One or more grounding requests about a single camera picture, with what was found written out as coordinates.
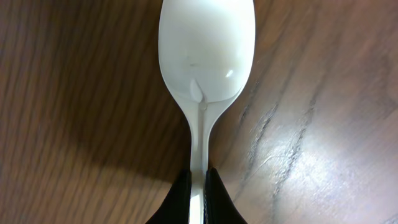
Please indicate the white spoon horizontal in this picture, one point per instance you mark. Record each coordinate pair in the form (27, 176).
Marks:
(206, 49)

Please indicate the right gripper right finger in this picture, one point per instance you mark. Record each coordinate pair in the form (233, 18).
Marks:
(219, 208)

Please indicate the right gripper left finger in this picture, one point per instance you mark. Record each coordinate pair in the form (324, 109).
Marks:
(176, 205)

